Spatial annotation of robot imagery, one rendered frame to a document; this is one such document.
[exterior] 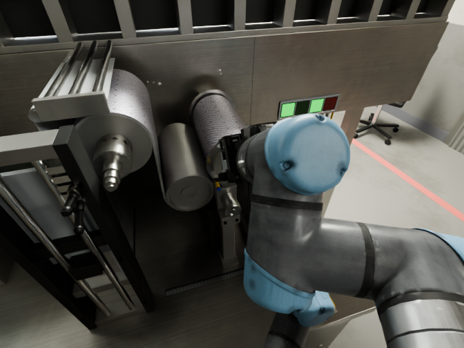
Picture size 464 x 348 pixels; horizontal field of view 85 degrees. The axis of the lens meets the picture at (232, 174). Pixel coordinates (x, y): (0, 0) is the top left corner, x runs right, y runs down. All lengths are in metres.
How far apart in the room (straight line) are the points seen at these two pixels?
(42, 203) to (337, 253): 0.44
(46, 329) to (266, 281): 0.71
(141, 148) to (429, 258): 0.48
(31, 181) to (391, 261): 0.47
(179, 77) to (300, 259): 0.68
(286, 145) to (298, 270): 0.12
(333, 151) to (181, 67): 0.64
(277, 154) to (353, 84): 0.91
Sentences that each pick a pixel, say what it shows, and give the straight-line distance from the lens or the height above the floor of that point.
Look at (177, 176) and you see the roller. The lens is 0.60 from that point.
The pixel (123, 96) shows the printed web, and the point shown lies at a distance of 0.58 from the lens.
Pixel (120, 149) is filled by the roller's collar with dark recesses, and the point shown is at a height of 1.36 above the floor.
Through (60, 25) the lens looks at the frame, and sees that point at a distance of 0.82.
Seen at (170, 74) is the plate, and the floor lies 1.35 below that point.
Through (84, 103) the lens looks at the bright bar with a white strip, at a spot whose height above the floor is 1.45.
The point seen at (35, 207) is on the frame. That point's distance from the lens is 0.52.
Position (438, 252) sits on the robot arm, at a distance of 0.30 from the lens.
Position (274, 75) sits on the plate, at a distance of 0.91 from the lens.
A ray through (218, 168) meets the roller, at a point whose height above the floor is 1.24.
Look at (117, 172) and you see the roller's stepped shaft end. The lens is 0.47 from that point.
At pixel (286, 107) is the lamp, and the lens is 0.98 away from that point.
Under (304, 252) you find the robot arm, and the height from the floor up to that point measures 1.41.
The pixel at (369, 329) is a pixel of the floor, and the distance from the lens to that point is 1.87.
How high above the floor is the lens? 1.62
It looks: 41 degrees down
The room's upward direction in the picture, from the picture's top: straight up
